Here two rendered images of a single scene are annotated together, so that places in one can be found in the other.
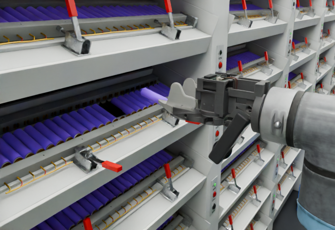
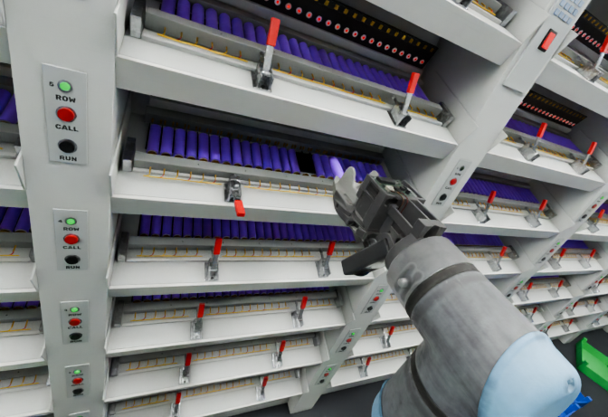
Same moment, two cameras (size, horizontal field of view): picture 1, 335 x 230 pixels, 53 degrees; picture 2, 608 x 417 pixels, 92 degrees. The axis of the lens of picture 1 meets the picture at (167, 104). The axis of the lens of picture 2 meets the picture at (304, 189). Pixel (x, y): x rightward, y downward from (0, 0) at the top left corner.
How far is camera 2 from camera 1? 0.25 m
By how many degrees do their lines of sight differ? 26
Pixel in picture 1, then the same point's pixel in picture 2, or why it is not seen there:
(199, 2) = (467, 100)
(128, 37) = (342, 98)
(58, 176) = (199, 189)
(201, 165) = not seen: hidden behind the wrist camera
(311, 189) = (397, 386)
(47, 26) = (248, 46)
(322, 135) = (441, 341)
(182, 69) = (411, 165)
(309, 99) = (465, 284)
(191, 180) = not seen: hidden behind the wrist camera
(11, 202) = (143, 184)
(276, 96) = (429, 249)
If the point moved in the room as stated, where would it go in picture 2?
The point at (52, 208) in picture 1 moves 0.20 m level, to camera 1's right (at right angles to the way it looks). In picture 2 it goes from (177, 211) to (262, 288)
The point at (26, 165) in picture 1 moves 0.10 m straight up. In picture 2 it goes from (175, 164) to (184, 106)
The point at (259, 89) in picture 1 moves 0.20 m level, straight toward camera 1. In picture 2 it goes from (419, 228) to (280, 274)
